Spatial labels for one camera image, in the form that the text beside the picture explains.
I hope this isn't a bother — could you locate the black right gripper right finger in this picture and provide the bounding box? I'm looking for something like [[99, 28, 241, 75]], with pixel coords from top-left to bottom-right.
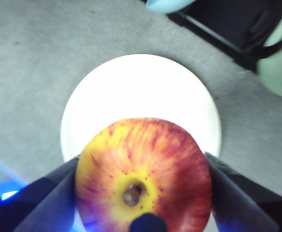
[[204, 151, 282, 232]]

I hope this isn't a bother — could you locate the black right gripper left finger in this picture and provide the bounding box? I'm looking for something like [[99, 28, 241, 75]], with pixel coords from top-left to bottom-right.
[[0, 154, 81, 232]]

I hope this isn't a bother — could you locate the red yellow apple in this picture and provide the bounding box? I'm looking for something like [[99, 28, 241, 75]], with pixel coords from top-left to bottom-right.
[[74, 117, 213, 232]]

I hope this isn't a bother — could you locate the cream round plate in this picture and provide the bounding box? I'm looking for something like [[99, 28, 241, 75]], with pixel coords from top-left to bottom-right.
[[60, 53, 222, 232]]

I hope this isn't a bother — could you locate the green round plate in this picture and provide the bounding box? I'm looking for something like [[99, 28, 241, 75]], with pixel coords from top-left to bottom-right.
[[256, 4, 282, 100]]

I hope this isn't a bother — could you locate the black plate rack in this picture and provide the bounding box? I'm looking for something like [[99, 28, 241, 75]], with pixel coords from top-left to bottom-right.
[[166, 0, 282, 73]]

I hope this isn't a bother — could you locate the blue round plate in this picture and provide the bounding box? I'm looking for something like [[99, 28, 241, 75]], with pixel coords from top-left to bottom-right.
[[146, 0, 192, 13]]

